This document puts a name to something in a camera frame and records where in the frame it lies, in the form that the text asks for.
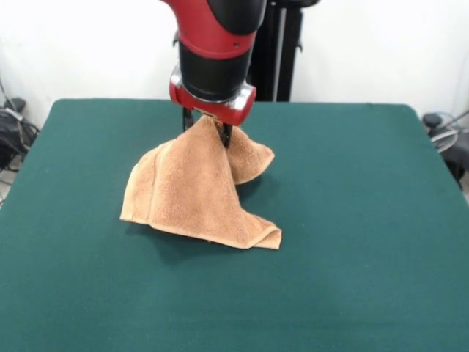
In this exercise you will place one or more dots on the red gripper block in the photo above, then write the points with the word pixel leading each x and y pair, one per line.
pixel 234 114

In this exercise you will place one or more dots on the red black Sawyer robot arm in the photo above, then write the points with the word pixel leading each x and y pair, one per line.
pixel 212 69

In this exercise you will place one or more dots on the black equipment bundle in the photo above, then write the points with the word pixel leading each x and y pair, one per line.
pixel 14 139

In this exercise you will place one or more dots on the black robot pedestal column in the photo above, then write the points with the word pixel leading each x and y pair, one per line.
pixel 278 55

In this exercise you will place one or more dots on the tan terry towel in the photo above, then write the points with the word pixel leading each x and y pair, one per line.
pixel 190 190

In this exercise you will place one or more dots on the dark green table cloth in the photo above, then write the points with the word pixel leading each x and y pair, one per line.
pixel 110 275

